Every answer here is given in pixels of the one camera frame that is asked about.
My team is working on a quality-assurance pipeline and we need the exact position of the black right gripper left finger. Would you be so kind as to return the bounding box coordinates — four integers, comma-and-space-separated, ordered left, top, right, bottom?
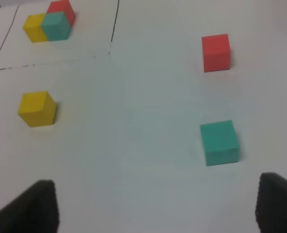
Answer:
0, 180, 60, 233

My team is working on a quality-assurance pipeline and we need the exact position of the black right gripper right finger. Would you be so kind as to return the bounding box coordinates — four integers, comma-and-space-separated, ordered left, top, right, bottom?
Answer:
255, 172, 287, 233

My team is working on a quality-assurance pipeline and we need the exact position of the template yellow cube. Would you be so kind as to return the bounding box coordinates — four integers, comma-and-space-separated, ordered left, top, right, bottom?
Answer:
23, 13, 48, 43

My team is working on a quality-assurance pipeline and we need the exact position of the template green cube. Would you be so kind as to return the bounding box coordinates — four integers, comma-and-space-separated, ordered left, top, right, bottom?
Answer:
41, 12, 71, 41

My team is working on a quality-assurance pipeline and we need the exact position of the template red cube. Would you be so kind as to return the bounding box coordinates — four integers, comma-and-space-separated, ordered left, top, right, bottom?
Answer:
47, 0, 76, 27

